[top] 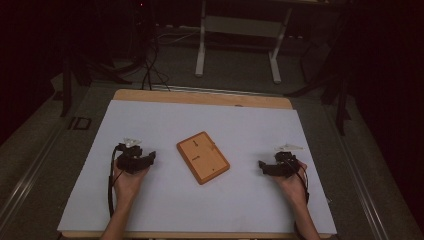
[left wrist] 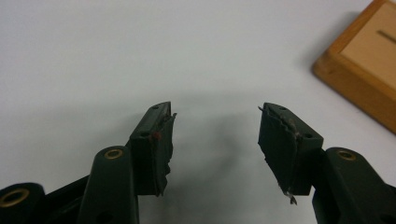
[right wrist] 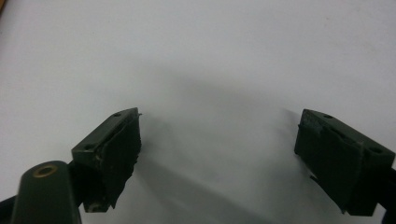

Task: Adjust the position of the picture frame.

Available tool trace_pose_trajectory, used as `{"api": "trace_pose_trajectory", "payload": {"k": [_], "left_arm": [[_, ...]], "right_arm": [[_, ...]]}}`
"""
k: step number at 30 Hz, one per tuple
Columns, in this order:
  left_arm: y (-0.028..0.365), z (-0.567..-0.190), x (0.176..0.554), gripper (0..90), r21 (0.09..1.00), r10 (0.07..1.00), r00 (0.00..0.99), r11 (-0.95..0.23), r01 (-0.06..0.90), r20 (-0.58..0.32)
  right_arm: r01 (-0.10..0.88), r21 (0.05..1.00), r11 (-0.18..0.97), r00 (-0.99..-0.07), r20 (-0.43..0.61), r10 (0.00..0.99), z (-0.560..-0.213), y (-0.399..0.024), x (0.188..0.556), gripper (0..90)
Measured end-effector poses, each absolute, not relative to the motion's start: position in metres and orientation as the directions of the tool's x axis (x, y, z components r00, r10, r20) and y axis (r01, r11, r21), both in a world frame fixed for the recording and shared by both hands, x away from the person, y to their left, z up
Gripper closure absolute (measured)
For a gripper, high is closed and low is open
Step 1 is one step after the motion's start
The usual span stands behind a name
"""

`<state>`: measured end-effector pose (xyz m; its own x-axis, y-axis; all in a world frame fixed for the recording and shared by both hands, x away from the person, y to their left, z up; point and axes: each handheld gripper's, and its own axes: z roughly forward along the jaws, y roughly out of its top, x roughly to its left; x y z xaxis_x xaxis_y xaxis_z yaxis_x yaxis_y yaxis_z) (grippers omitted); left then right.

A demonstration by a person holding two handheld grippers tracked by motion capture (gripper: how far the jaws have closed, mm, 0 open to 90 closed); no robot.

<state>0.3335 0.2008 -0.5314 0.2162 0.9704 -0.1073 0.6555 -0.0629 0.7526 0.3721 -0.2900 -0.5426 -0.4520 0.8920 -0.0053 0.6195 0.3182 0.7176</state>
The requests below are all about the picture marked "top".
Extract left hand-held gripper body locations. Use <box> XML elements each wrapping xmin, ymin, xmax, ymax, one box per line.
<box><xmin>114</xmin><ymin>137</ymin><xmax>151</xmax><ymax>174</ymax></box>

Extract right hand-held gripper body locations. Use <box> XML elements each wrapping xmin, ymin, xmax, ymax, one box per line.
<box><xmin>266</xmin><ymin>143</ymin><xmax>304</xmax><ymax>178</ymax></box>

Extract wooden photo frame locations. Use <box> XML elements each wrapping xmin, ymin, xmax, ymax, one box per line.
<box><xmin>175</xmin><ymin>130</ymin><xmax>231</xmax><ymax>186</ymax></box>

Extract person's left hand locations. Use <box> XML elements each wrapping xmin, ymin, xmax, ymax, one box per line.
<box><xmin>113</xmin><ymin>160</ymin><xmax>151</xmax><ymax>203</ymax></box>

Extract person's right hand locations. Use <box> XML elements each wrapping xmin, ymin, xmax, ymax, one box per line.
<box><xmin>273</xmin><ymin>161</ymin><xmax>310</xmax><ymax>205</ymax></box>

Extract white table mat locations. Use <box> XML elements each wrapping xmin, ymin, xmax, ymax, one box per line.
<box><xmin>57</xmin><ymin>99</ymin><xmax>338</xmax><ymax>235</ymax></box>

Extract wooden table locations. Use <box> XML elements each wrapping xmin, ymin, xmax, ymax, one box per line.
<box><xmin>60</xmin><ymin>88</ymin><xmax>335</xmax><ymax>240</ymax></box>

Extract dark tripod stand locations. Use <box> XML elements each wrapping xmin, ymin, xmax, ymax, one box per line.
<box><xmin>284</xmin><ymin>39</ymin><xmax>354</xmax><ymax>137</ymax></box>
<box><xmin>58</xmin><ymin>46</ymin><xmax>133</xmax><ymax>118</ymax></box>

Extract white metal stand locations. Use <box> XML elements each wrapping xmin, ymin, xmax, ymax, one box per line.
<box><xmin>194</xmin><ymin>0</ymin><xmax>295</xmax><ymax>85</ymax></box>

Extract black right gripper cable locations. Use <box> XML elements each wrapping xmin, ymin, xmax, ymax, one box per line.
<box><xmin>289</xmin><ymin>159</ymin><xmax>310</xmax><ymax>205</ymax></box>

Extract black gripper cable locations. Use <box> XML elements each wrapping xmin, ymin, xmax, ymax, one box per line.
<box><xmin>106</xmin><ymin>145</ymin><xmax>122</xmax><ymax>218</ymax></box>
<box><xmin>289</xmin><ymin>159</ymin><xmax>310</xmax><ymax>205</ymax></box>

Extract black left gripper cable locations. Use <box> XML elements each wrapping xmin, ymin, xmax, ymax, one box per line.
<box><xmin>106</xmin><ymin>145</ymin><xmax>122</xmax><ymax>218</ymax></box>

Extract metal floor rail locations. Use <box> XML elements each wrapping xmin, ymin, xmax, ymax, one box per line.
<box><xmin>324</xmin><ymin>104</ymin><xmax>393</xmax><ymax>240</ymax></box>
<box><xmin>0</xmin><ymin>124</ymin><xmax>66</xmax><ymax>231</ymax></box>

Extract black floor cables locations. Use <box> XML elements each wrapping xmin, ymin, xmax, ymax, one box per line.
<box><xmin>139</xmin><ymin>19</ymin><xmax>173</xmax><ymax>92</ymax></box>

